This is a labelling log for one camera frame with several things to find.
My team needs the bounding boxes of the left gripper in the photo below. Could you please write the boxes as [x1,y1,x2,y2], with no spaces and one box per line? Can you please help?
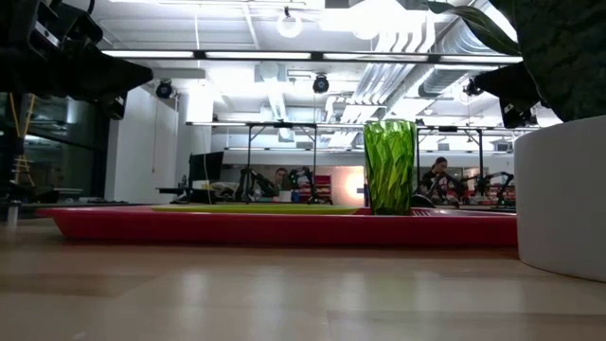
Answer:
[27,0,154,120]

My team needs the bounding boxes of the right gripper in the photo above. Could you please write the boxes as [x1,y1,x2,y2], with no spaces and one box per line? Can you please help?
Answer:
[474,63,546,131]

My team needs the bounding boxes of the green faceted plastic cup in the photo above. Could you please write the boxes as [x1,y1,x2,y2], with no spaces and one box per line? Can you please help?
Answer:
[363,119,418,217]

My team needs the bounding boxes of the green round plate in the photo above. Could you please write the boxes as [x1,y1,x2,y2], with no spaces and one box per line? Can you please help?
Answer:
[151,203,361,216]

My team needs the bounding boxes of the red plastic tray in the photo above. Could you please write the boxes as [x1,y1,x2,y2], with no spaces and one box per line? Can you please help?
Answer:
[36,204,518,247]

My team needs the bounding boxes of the green leafy plant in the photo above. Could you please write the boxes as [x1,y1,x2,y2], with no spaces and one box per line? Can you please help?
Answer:
[425,0,606,123]

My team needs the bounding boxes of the person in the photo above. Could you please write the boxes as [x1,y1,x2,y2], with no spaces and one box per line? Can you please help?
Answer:
[272,166,290,193]
[420,155,456,205]

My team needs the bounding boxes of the black computer monitor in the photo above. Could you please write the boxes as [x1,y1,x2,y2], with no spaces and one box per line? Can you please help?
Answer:
[187,151,224,184]

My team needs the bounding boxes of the white plant pot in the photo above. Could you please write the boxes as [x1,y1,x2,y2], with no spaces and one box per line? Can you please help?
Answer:
[513,115,606,284]

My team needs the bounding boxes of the red tool cabinet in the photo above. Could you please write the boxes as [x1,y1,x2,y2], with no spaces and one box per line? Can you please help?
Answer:
[312,173,332,203]

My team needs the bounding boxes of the silver ventilation duct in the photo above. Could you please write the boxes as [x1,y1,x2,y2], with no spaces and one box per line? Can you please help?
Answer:
[419,0,522,99]

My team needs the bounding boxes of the black background table frame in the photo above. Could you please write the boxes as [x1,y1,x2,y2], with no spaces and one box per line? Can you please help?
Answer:
[245,121,318,205]
[415,125,485,198]

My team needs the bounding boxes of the white coiled cable ring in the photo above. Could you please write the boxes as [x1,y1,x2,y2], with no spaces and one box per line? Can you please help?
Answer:
[276,11,304,39]

